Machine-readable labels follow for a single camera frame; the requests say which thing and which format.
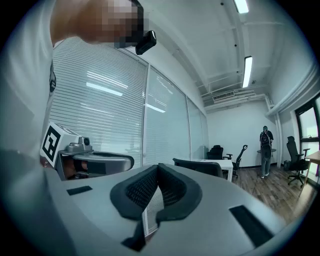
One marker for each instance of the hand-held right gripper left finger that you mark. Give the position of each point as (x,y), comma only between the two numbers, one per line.
(95,212)

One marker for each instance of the small black box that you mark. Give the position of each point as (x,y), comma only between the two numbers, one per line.
(287,165)

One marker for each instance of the light wooden desk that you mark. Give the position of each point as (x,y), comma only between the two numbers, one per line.
(313,156)

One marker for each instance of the glass partition with white blinds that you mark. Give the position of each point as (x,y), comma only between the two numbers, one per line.
(100,112)

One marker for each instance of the person's head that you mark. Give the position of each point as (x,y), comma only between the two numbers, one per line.
(82,20)

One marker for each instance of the person's left hand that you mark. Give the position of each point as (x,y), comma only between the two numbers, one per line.
(75,170)

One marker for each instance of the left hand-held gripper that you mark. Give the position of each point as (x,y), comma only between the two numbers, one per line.
(52,142)

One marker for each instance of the white desk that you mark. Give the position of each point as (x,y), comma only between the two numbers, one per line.
(227,163)

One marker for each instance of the ceiling air vent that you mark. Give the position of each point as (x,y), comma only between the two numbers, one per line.
(223,96)

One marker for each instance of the person in white coat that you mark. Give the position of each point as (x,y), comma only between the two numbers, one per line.
(25,87)

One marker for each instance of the dark framed window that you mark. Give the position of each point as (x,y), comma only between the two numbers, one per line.
(308,125)

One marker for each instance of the long ceiling light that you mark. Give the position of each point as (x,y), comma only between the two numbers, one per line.
(241,6)
(247,72)

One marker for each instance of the black mesh reclined chair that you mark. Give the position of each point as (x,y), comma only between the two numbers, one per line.
(238,160)

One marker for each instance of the white wall duct pipe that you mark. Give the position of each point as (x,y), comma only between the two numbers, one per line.
(292,100)

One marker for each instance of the black head-worn camera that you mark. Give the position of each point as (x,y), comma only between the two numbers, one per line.
(146,42)

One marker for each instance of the small round table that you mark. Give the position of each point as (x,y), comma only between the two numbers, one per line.
(274,150)

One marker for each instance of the black padded office chair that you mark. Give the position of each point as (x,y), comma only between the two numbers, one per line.
(216,152)

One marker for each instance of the black high-back office chair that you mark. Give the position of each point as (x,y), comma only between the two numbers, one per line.
(292,150)

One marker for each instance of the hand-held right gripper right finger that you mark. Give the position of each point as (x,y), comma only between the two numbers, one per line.
(212,207)

